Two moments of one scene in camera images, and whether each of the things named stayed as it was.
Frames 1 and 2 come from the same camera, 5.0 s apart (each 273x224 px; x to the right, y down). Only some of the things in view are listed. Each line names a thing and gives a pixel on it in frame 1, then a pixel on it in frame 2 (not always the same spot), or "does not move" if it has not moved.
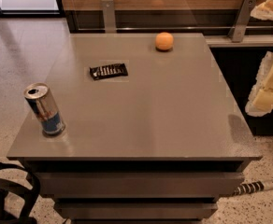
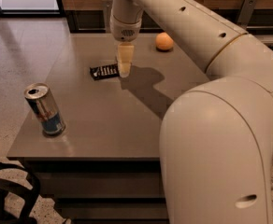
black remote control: (108, 71) does not move
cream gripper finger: (269, 88) → (125, 57)
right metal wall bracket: (240, 23) does not move
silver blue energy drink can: (44, 108) does not move
